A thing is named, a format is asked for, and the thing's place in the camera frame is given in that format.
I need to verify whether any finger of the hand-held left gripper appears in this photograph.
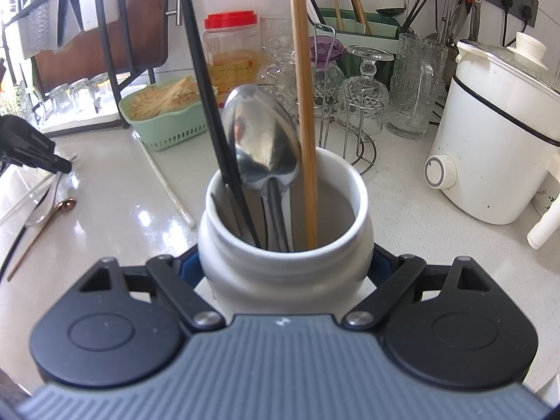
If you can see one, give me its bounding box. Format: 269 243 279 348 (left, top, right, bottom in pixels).
0 114 73 175

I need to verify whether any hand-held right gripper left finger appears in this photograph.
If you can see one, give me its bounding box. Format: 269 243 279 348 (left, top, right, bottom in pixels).
79 247 226 331

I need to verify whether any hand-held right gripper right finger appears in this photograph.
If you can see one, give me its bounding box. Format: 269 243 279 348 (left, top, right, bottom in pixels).
341 247 491 331

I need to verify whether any white chopstick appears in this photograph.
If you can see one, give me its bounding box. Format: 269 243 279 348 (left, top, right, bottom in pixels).
0 154 78 226
136 132 196 229

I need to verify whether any rose gold spoon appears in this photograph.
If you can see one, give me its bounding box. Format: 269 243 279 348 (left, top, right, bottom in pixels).
6 198 78 281

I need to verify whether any white ceramic jar with handle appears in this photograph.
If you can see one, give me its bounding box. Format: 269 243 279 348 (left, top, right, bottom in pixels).
198 146 376 316

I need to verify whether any large metal spoon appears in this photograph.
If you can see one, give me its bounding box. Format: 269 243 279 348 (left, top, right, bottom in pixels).
221 84 303 253

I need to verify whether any black chopstick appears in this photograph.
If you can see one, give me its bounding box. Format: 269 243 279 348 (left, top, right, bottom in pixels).
400 0 426 30
174 0 262 249
407 0 432 32
303 0 327 25

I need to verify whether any bunch of hanging metal utensils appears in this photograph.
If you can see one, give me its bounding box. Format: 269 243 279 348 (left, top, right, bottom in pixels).
426 0 482 49

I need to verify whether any white tray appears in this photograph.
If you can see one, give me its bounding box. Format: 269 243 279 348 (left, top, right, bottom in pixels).
39 79 125 134

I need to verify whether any patterned glass mug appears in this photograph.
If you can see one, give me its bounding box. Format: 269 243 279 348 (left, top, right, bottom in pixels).
0 83 33 119

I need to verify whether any small clear glass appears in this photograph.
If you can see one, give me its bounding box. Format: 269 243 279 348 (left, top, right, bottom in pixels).
70 79 92 108
48 84 73 114
90 73 112 103

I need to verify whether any black dish rack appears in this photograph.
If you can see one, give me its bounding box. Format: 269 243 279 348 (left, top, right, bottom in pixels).
0 0 158 130

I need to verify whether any grey textured board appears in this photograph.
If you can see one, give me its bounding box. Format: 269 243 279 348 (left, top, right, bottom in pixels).
17 0 84 60

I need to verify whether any green plastic basket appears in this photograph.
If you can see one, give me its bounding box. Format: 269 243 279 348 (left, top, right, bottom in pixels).
119 76 218 152

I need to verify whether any pale yellow shredded food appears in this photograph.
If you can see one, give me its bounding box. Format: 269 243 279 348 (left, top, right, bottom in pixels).
129 76 206 120

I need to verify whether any white cutting board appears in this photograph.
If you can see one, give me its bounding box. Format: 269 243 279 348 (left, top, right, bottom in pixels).
76 0 121 32

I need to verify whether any wooden cutting board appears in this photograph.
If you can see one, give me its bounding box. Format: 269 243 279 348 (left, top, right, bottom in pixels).
33 0 187 84

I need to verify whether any white electric cooker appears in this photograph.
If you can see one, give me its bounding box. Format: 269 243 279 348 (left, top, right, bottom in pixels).
424 31 560 251

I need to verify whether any cut glass goblet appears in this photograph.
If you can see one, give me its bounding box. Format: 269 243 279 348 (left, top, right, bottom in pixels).
337 45 394 138
257 37 302 101

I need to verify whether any clear glass pitcher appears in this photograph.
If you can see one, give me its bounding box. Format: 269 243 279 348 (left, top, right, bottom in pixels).
385 33 449 140

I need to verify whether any plastic jar with red lid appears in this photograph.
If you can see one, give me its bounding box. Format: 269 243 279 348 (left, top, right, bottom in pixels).
203 11 262 97

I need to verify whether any glass with purple lid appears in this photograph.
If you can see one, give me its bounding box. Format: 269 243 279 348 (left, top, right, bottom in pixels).
308 35 346 106

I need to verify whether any green utensil holder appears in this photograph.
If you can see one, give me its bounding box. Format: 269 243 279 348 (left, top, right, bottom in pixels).
315 7 412 53

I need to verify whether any speckled pot lid white knob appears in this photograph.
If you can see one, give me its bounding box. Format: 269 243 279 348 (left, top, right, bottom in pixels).
457 31 560 92

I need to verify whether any tall clear glass tumbler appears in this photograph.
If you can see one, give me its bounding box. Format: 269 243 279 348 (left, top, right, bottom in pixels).
260 16 295 53

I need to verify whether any wire glass rack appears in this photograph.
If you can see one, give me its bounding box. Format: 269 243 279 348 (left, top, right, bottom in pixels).
256 22 377 176

